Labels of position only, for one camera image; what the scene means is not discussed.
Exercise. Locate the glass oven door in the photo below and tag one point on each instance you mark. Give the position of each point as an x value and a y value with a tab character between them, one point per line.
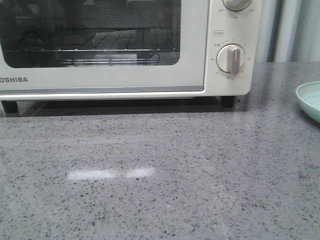
188	18

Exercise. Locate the black right oven foot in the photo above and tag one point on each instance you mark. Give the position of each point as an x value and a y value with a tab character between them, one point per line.
227	101

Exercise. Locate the black oven foot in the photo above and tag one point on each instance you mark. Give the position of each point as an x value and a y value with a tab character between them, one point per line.
9	107
227	101

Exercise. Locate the cream white toaster oven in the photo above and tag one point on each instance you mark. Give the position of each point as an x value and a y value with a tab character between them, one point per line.
224	27

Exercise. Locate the black left oven foot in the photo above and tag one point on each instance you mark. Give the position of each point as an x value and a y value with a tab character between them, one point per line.
9	107

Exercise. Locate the lower timer knob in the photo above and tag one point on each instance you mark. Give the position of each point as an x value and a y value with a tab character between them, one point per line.
231	58

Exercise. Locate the upper temperature knob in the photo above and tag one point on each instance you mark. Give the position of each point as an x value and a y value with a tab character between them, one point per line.
236	5

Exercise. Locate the mint green plate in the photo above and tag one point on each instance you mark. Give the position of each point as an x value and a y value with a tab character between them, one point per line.
308	98

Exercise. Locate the metal wire oven rack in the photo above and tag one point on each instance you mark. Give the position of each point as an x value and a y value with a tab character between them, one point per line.
90	48

